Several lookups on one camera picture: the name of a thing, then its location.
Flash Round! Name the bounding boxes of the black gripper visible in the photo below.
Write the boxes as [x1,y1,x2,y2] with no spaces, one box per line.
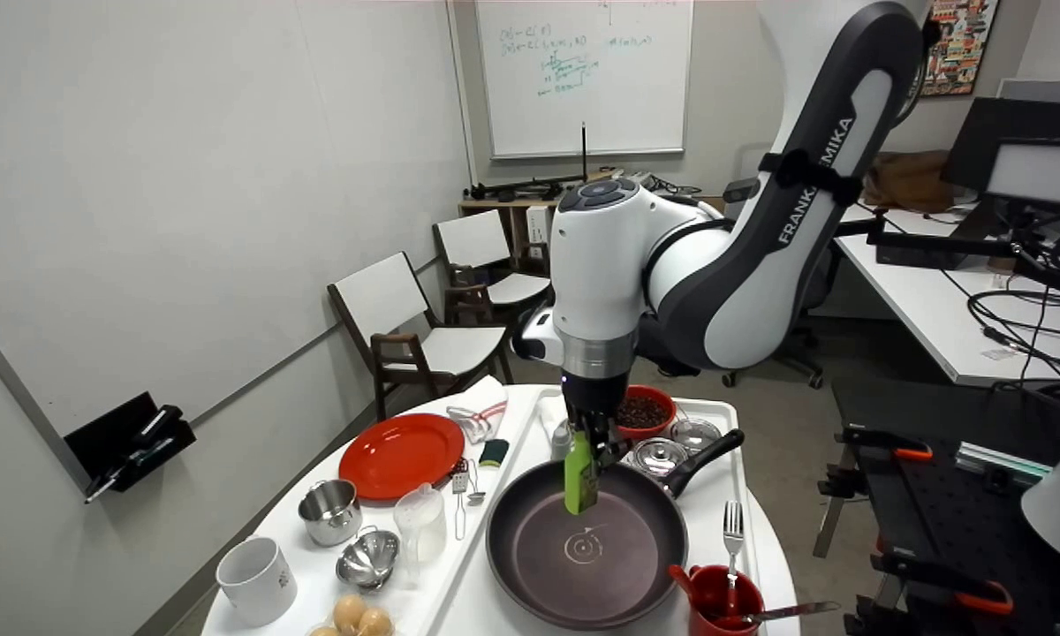
[559,366,633,477]

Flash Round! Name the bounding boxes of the metal lid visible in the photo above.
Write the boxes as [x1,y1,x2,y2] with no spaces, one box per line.
[621,435,692,482]

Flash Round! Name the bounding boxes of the red bowl of coffee beans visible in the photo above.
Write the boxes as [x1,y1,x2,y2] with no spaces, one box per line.
[614,385,680,444]

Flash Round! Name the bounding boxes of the black frying pan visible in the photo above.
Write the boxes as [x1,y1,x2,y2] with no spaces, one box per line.
[484,428,747,634]

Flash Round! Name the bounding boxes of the white red striped packet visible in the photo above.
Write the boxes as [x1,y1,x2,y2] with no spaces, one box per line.
[440,373,513,435]

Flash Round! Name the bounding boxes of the white plastic tray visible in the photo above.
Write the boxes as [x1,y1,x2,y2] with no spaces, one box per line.
[434,393,755,636]
[204,383,551,636]

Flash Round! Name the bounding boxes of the silver fork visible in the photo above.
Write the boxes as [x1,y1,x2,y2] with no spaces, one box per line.
[720,497,752,579]

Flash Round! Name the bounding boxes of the clear plastic measuring cup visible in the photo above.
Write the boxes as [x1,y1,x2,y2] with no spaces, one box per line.
[389,483,453,569]

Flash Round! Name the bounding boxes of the red plate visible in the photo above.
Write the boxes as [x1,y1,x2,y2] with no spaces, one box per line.
[334,409,471,505]

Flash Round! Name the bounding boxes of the red measuring cup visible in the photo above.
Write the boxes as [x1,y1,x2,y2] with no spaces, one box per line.
[669,563,771,636]

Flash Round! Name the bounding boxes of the steel bowl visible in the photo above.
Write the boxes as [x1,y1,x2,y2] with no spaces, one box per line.
[332,526,404,595]
[298,477,363,549]

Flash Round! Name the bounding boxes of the white seat wooden chair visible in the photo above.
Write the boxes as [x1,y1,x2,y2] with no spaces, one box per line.
[328,246,517,417]
[429,206,553,329]

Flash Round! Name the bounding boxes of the silver utensil in red cup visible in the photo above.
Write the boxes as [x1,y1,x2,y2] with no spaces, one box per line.
[716,598,832,630]

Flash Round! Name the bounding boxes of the wooden side table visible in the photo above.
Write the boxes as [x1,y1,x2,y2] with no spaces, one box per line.
[455,172,592,274]

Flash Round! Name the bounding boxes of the white mug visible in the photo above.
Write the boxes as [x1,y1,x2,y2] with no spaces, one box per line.
[210,535,301,630]

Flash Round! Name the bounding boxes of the white desk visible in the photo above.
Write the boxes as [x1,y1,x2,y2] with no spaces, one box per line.
[832,206,1060,393]

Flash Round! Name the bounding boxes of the brown bag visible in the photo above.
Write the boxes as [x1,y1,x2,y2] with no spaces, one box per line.
[862,147,956,216]

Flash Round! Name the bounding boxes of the black computer monitor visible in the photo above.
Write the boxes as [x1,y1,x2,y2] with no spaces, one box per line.
[946,97,1060,216]

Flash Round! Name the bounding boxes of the wire handled steel utensil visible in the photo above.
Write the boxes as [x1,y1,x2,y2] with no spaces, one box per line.
[448,470,491,543]

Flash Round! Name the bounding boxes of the orange handled clamp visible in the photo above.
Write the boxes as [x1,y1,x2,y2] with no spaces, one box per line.
[868,543,1016,623]
[840,420,938,470]

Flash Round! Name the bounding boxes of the large wall whiteboard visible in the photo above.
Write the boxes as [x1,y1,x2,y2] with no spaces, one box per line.
[471,0,698,164]

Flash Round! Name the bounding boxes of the black desk cables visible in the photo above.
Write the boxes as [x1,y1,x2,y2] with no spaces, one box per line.
[965,199,1060,385]

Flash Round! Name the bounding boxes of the black wall holder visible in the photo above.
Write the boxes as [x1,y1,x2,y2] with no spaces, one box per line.
[61,390,202,509]

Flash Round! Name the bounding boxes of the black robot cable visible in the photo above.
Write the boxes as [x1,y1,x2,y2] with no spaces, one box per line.
[893,0,946,134]

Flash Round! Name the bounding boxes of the colourful wall poster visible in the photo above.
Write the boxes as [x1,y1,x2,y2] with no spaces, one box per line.
[919,0,1004,104]

